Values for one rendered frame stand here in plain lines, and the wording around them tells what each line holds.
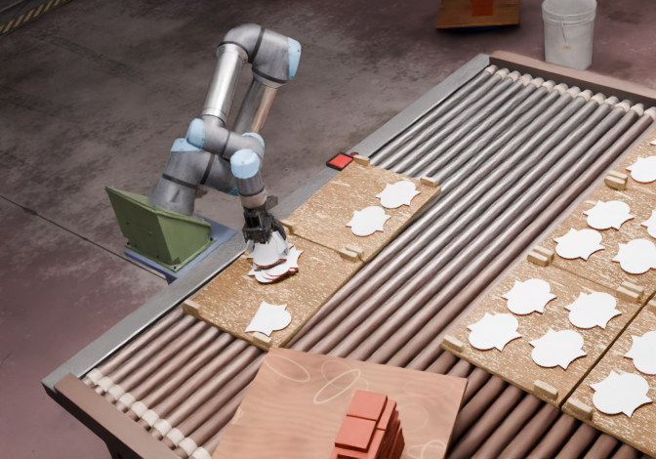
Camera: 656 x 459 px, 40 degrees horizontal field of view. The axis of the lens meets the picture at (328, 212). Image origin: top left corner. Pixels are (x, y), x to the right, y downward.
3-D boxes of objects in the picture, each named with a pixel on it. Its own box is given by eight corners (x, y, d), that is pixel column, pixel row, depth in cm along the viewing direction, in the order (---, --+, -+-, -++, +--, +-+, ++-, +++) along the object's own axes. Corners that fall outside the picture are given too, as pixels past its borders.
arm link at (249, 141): (232, 122, 254) (228, 143, 245) (269, 136, 257) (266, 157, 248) (223, 144, 259) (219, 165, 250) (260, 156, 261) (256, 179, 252)
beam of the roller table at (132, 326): (47, 395, 250) (39, 380, 247) (480, 65, 359) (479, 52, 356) (63, 408, 245) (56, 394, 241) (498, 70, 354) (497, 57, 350)
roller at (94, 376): (80, 389, 247) (76, 377, 244) (489, 73, 349) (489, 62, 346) (91, 397, 244) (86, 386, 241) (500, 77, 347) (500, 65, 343)
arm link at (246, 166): (258, 145, 245) (256, 162, 239) (266, 177, 252) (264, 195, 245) (230, 147, 246) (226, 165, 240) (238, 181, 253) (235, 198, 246)
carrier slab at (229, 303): (183, 312, 259) (182, 307, 258) (273, 231, 283) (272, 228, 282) (273, 355, 240) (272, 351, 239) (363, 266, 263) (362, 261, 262)
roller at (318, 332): (172, 460, 223) (167, 447, 220) (582, 99, 325) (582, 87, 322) (184, 470, 220) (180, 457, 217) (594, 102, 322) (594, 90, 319)
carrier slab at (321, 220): (276, 229, 283) (275, 226, 282) (354, 163, 306) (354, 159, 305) (365, 265, 263) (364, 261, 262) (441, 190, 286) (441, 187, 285)
